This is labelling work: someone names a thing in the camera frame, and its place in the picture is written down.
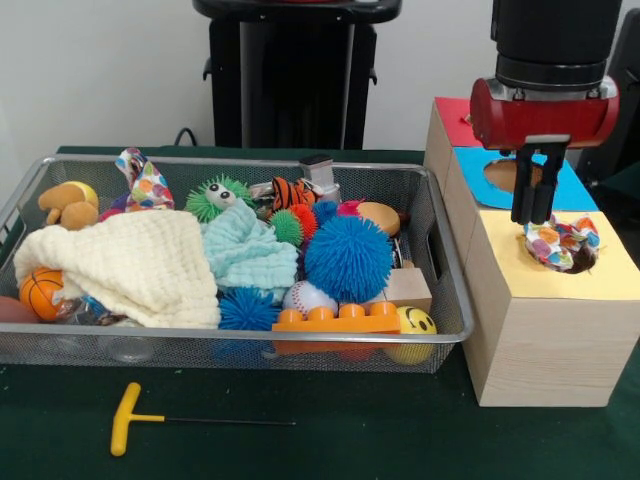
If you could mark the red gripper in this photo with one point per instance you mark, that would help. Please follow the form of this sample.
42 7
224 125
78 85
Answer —
545 122

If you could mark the multicolour print cloth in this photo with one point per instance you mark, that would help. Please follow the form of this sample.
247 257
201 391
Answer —
555 245

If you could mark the polka dot cloth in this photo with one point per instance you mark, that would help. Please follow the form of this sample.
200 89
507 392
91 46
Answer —
150 192

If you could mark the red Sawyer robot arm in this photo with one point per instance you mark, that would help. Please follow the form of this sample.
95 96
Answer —
550 40

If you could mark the wooden box with three holes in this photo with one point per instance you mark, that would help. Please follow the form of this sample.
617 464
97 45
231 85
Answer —
550 350

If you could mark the shallow silver mesh bin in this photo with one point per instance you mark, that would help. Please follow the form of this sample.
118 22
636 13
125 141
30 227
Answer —
150 356

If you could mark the dark green table cloth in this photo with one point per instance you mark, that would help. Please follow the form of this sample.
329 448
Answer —
350 440
627 182

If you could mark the black panel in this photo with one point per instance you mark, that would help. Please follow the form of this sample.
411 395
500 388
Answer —
627 100

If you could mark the yellow smiley face ball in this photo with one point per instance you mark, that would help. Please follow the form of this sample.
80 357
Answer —
417 325

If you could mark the large blue spiky ball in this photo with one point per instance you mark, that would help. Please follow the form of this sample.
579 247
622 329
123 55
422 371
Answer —
347 260

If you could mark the orange toy building brick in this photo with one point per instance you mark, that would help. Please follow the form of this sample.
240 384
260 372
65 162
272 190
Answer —
335 325

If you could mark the white baseball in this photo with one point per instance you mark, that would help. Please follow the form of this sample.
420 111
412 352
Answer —
305 300

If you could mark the light blue waffle cloth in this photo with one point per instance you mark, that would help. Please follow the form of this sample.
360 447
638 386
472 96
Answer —
245 250

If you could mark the small blue spiky ball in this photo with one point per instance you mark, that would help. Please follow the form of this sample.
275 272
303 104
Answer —
247 310

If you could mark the green spiky ball with eyes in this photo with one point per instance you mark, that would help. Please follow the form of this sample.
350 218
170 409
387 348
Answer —
202 207

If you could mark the cream waffle cloth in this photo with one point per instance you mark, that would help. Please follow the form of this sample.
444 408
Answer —
125 260

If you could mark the brown plush toy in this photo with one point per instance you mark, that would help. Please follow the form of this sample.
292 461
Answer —
70 205

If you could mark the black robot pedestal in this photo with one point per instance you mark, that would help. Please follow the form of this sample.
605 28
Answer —
280 75

